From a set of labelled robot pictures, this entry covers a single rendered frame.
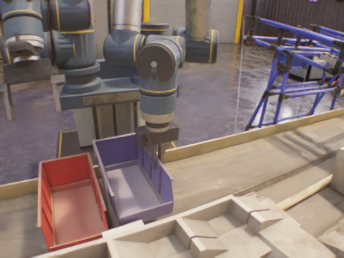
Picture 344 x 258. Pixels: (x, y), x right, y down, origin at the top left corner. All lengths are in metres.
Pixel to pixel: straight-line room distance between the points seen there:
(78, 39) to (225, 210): 1.04
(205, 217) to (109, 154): 0.48
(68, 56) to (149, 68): 0.74
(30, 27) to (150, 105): 0.39
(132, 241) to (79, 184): 0.48
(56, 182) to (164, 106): 0.56
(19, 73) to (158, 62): 0.38
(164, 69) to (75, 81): 0.79
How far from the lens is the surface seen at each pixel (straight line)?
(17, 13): 0.74
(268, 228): 0.64
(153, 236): 0.60
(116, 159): 0.98
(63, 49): 1.29
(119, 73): 1.57
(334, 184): 1.20
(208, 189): 0.99
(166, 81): 0.63
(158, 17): 11.16
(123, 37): 0.81
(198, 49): 1.32
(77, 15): 0.91
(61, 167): 0.96
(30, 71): 0.71
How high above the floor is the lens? 1.40
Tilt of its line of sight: 28 degrees down
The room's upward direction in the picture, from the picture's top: 3 degrees clockwise
